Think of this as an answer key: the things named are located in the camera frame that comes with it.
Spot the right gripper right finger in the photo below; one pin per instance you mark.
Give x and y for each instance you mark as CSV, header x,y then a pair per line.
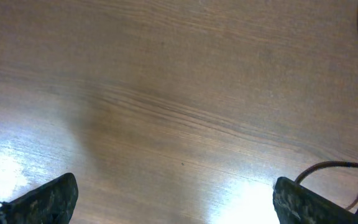
x,y
295,204

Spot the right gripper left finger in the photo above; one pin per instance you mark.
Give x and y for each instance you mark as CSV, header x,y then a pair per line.
x,y
51,203

